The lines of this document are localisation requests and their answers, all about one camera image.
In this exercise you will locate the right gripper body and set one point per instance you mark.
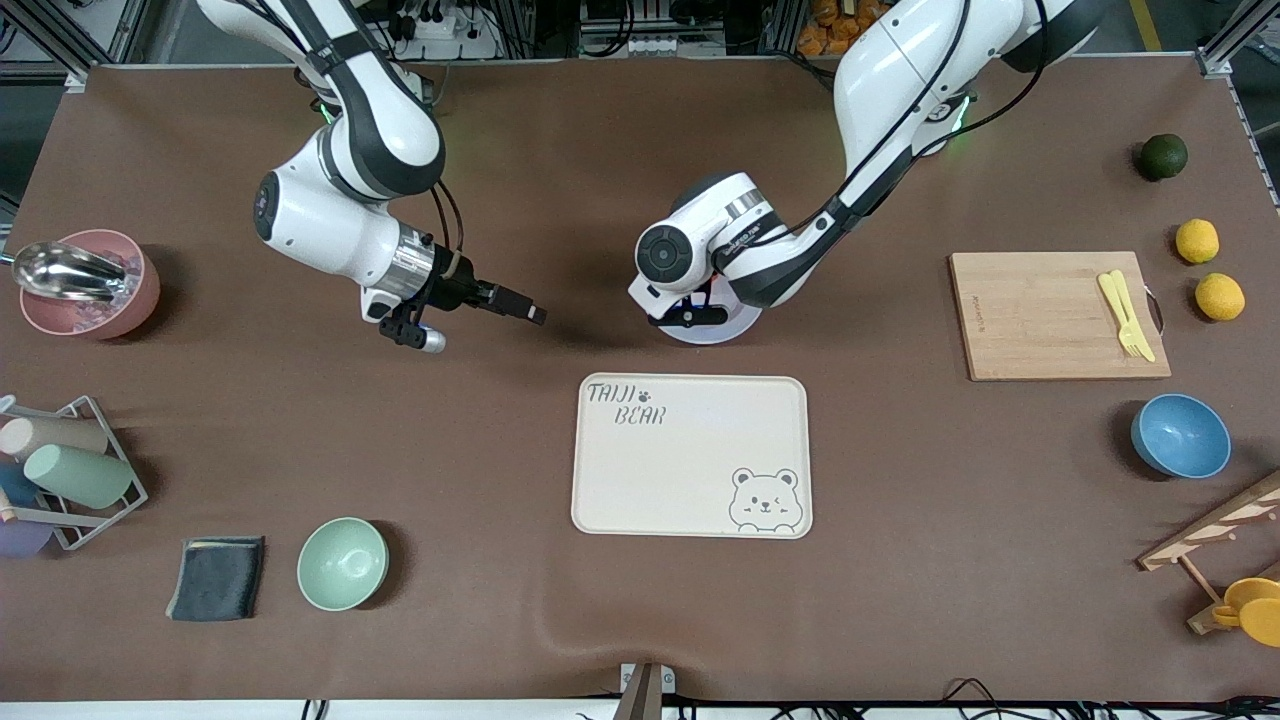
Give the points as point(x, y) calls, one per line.
point(459, 290)

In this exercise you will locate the pale grey round plate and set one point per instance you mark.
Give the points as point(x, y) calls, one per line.
point(725, 330)

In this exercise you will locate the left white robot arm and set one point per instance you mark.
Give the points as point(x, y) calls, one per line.
point(900, 80)

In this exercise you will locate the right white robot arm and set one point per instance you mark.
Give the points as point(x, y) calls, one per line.
point(380, 130)

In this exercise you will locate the cream bear print tray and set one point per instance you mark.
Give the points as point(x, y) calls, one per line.
point(690, 470)

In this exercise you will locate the white power strip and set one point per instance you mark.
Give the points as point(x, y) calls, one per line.
point(450, 40)
point(640, 45)

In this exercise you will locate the mint green bowl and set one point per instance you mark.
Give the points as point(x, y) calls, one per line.
point(342, 565)

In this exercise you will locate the pile of orange packets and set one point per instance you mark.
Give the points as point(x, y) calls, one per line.
point(825, 30)

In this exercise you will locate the pink bowl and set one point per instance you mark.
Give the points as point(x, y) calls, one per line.
point(95, 320)

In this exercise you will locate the bamboo cutting board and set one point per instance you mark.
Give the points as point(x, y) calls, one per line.
point(1040, 320)

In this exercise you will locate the dark grey folded cloth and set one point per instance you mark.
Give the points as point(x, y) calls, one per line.
point(215, 580)

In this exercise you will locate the metal scoop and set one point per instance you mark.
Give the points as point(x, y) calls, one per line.
point(65, 272)

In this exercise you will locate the mint green cup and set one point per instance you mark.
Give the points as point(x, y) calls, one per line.
point(80, 475)

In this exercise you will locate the beige cup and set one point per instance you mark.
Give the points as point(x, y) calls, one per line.
point(60, 435)

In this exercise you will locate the yellow plastic fork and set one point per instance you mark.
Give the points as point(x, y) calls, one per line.
point(1118, 305)

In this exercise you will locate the yellow plastic knife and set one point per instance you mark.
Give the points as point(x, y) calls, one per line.
point(1136, 320)

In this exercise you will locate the blue cup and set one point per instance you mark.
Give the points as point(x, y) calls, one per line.
point(15, 485)

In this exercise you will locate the purple cup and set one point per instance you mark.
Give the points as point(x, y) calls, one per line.
point(20, 540)

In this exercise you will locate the dark green round fruit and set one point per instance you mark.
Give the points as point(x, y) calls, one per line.
point(1164, 157)

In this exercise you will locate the blue bowl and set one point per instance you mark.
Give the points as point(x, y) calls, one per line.
point(1180, 437)

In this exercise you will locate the yellow lemon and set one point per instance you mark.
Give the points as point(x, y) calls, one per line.
point(1197, 241)
point(1220, 297)

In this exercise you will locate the wooden dish rack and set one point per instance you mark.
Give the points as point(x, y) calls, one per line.
point(1215, 525)

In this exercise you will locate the yellow cup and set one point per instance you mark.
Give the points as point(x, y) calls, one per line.
point(1255, 610)

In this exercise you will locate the metal table edge bracket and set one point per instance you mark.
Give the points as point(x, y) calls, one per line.
point(645, 695)

